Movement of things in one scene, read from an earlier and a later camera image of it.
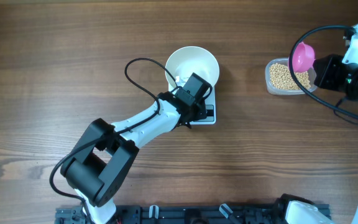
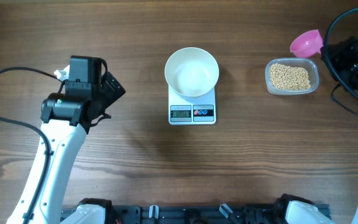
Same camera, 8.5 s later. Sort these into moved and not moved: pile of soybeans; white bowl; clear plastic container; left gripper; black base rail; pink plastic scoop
Moved: pink plastic scoop; left gripper
Not moved: clear plastic container; pile of soybeans; black base rail; white bowl
